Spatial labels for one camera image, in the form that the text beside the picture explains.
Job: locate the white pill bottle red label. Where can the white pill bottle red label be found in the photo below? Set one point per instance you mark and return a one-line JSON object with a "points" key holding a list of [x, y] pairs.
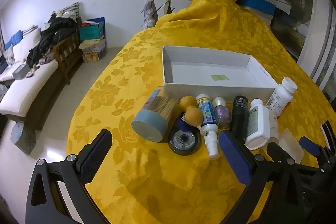
{"points": [[279, 98]]}

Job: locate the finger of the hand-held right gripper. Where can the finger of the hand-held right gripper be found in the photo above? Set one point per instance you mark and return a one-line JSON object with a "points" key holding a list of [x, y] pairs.
{"points": [[329, 136], [309, 148]]}

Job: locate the wooden sofa frame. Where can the wooden sofa frame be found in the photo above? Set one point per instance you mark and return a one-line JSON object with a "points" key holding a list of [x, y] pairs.
{"points": [[67, 56]]}

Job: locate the clear toothpick jar blue lid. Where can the clear toothpick jar blue lid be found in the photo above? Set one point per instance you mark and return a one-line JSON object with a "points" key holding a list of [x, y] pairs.
{"points": [[152, 121]]}

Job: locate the grey box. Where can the grey box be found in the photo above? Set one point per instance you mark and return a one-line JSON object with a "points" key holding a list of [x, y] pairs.
{"points": [[20, 71]]}

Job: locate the orange gourd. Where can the orange gourd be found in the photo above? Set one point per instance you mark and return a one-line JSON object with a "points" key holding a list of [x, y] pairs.
{"points": [[193, 115]]}

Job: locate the blue storage box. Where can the blue storage box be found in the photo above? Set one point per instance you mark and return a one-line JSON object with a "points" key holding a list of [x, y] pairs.
{"points": [[256, 3]]}

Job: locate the grey hanging cloth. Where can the grey hanging cloth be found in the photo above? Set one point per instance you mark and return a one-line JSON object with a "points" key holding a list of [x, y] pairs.
{"points": [[149, 14]]}

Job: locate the teal cardboard box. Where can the teal cardboard box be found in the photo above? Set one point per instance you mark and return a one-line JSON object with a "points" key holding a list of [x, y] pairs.
{"points": [[90, 32]]}

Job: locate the purple glitter nail polish bottle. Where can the purple glitter nail polish bottle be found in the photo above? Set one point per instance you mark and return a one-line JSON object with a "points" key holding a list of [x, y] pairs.
{"points": [[223, 116]]}

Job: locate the small blue label spray bottle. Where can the small blue label spray bottle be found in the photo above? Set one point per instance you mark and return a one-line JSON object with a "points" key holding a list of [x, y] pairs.
{"points": [[207, 113]]}

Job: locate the black cylinder bottle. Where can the black cylinder bottle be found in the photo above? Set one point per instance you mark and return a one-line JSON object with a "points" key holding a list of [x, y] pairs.
{"points": [[239, 119]]}

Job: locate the yellow print cardboard box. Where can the yellow print cardboard box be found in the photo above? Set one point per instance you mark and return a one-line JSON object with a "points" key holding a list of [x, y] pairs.
{"points": [[93, 56]]}

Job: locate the white sofa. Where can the white sofa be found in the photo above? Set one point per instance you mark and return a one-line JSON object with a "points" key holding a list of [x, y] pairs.
{"points": [[26, 90]]}

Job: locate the yellow floral tablecloth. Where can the yellow floral tablecloth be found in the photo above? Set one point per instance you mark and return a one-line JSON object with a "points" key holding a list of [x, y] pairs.
{"points": [[210, 27]]}

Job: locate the patterned floor cushion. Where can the patterned floor cushion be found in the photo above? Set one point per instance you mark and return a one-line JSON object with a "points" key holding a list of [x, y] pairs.
{"points": [[22, 137]]}

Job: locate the white storage box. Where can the white storage box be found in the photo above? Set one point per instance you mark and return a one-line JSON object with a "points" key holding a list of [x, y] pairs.
{"points": [[262, 16]]}

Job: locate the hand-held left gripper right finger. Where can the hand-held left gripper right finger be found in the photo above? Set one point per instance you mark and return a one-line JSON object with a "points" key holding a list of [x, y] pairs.
{"points": [[236, 158]]}

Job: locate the white patterned cardboard box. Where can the white patterned cardboard box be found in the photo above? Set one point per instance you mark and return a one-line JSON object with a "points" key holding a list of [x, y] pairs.
{"points": [[94, 47]]}

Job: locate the pile of black clothes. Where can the pile of black clothes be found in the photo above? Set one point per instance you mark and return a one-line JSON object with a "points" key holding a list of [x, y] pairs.
{"points": [[52, 35]]}

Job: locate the dark blue round case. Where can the dark blue round case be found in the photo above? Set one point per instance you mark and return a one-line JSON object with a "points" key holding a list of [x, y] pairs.
{"points": [[183, 140]]}

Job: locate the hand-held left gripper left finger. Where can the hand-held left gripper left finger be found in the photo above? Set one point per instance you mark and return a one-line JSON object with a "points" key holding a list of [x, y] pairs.
{"points": [[94, 158]]}

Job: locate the checked cushion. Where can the checked cushion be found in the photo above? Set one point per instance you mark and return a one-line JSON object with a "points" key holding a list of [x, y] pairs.
{"points": [[71, 10]]}

